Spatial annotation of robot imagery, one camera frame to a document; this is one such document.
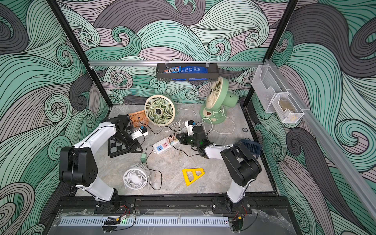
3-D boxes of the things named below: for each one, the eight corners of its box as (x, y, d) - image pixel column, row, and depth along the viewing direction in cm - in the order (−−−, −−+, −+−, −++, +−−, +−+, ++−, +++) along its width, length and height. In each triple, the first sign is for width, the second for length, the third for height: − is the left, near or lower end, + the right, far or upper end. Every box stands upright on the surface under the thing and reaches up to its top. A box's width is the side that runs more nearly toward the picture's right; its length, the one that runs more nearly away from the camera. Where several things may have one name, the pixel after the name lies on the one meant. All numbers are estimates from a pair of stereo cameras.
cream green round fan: (146, 126, 108) (140, 108, 93) (149, 113, 116) (144, 95, 101) (175, 126, 108) (174, 108, 93) (176, 113, 116) (174, 95, 101)
